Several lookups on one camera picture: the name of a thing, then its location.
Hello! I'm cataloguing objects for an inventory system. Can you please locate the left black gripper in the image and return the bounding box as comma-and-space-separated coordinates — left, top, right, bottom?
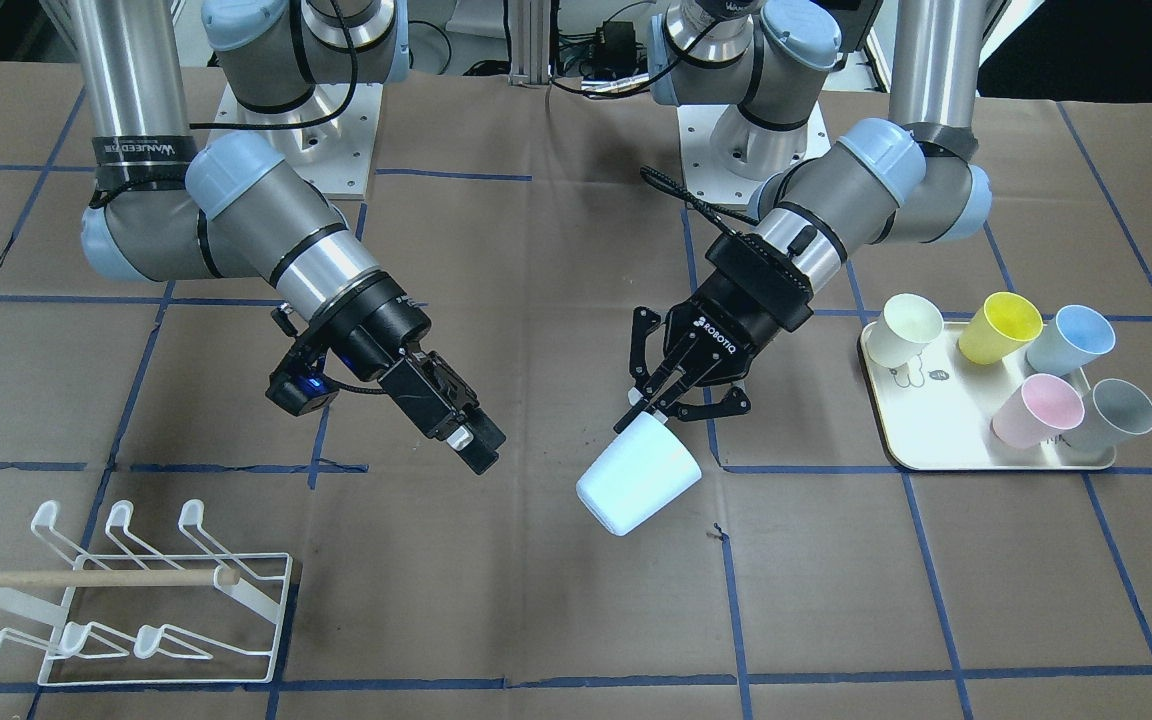
616, 232, 817, 433

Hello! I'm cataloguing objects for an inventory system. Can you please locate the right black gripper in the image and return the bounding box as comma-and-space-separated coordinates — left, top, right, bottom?
316, 275, 506, 475

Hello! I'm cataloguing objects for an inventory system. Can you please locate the light blue plastic cup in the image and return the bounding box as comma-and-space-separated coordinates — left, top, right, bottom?
576, 414, 702, 536

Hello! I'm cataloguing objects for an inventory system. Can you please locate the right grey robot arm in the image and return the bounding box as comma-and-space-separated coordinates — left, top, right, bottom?
69, 1, 506, 473

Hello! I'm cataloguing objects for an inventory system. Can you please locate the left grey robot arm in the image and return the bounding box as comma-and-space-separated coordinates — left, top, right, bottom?
614, 1, 992, 433

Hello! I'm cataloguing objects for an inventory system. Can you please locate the pale green plastic cup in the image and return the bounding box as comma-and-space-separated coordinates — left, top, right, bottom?
864, 293, 945, 369

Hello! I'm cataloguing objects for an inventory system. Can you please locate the yellow plastic cup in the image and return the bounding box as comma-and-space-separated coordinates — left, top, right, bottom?
957, 291, 1044, 365

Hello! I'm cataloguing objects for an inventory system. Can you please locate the pink plastic cup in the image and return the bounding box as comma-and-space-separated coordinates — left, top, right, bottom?
991, 373, 1085, 448

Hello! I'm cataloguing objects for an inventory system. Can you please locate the grey plastic cup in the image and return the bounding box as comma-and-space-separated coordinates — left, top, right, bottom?
1061, 378, 1152, 452

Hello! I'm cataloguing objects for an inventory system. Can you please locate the cream plastic tray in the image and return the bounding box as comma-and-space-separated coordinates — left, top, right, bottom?
858, 323, 1116, 471

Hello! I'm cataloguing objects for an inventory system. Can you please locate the black power adapter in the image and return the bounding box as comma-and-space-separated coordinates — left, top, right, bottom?
591, 20, 637, 77

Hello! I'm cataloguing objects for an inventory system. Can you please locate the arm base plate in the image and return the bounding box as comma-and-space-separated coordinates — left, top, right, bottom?
214, 70, 384, 200
677, 105, 829, 209

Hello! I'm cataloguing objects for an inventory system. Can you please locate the aluminium frame post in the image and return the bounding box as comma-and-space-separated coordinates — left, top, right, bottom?
503, 0, 558, 88

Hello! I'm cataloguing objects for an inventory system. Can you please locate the white wire cup rack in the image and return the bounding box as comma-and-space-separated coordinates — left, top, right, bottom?
0, 498, 294, 687

